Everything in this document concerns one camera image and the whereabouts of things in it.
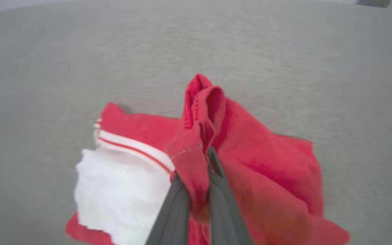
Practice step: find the dark grey background object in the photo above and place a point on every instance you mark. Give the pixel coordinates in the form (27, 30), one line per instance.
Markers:
(373, 2)

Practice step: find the red and white jersey garment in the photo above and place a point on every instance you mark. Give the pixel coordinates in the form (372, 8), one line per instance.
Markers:
(267, 170)

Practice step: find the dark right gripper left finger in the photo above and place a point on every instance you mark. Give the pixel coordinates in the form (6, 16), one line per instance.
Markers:
(175, 217)

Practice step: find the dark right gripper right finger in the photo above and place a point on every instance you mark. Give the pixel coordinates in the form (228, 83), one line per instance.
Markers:
(225, 214)

